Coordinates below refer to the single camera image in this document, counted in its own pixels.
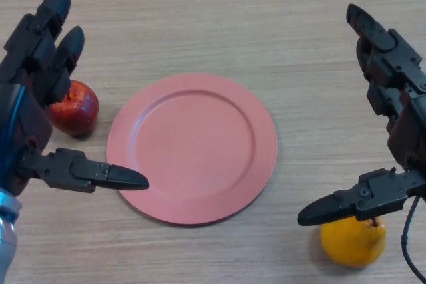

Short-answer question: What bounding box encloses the yellow pear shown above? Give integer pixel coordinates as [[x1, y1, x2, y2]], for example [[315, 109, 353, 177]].
[[319, 215, 387, 269]]

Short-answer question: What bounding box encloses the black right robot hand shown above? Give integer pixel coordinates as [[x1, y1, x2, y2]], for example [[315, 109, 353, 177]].
[[297, 3, 426, 227]]

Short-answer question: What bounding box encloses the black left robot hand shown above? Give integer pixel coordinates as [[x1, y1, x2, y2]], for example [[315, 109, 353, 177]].
[[0, 0, 150, 198]]

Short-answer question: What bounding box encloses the red apple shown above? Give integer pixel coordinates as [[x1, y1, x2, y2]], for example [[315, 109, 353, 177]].
[[49, 80, 100, 138]]

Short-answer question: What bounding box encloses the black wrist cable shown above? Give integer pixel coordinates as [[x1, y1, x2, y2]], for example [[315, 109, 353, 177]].
[[401, 194, 426, 283]]

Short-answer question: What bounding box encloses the pink round plate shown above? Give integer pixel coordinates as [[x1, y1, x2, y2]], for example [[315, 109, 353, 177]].
[[106, 72, 278, 227]]

